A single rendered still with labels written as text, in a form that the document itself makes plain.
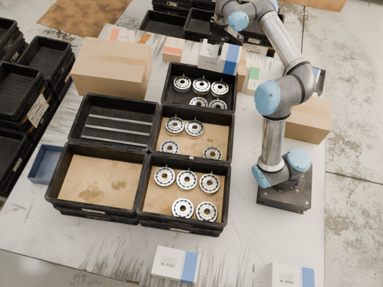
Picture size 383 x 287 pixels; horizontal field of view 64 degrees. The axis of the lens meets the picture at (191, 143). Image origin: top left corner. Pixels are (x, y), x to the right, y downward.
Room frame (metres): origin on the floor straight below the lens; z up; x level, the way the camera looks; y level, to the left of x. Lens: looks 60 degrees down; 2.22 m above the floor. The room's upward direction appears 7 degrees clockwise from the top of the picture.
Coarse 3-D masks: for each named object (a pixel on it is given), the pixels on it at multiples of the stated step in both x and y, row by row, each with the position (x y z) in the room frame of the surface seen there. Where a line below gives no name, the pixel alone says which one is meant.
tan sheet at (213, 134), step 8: (160, 128) 0.87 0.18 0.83; (184, 128) 0.89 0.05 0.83; (208, 128) 0.90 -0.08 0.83; (216, 128) 0.91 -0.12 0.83; (224, 128) 0.92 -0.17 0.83; (160, 136) 0.82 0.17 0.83; (168, 136) 0.82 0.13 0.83; (176, 136) 0.83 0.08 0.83; (184, 136) 0.84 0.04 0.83; (208, 136) 0.85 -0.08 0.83; (216, 136) 0.86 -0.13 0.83; (224, 136) 0.87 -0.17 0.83; (160, 144) 0.77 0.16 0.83; (184, 144) 0.79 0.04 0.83; (192, 144) 0.79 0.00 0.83; (200, 144) 0.80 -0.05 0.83; (208, 144) 0.80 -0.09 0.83; (216, 144) 0.81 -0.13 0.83; (224, 144) 0.82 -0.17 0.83; (184, 152) 0.74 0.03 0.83; (192, 152) 0.75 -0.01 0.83; (200, 152) 0.75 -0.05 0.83; (224, 152) 0.77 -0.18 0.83; (224, 160) 0.72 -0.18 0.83
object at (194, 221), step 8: (184, 160) 0.65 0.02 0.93; (192, 160) 0.65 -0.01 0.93; (200, 160) 0.66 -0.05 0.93; (144, 176) 0.54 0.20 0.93; (144, 184) 0.50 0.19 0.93; (136, 208) 0.39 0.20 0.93; (152, 216) 0.36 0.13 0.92; (160, 216) 0.36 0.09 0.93; (168, 216) 0.37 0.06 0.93; (176, 216) 0.37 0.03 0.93; (208, 224) 0.36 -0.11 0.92; (216, 224) 0.36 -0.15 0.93; (224, 224) 0.36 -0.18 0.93
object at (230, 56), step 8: (208, 48) 1.18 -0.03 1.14; (224, 48) 1.19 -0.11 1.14; (232, 48) 1.20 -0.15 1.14; (240, 48) 1.21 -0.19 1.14; (200, 56) 1.13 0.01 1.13; (208, 56) 1.12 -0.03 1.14; (224, 56) 1.14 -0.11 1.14; (232, 56) 1.14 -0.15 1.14; (240, 56) 1.15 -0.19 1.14; (200, 64) 1.13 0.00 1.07; (208, 64) 1.12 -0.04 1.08; (216, 64) 1.12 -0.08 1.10; (224, 64) 1.11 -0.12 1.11; (232, 64) 1.11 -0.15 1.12; (224, 72) 1.11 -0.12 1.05; (232, 72) 1.11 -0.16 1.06
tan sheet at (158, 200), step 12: (156, 168) 0.63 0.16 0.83; (156, 192) 0.50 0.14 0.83; (168, 192) 0.51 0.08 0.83; (180, 192) 0.52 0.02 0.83; (192, 192) 0.53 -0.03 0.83; (144, 204) 0.44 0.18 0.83; (156, 204) 0.45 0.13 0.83; (168, 204) 0.45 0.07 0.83; (216, 204) 0.48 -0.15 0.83; (192, 216) 0.41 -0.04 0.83
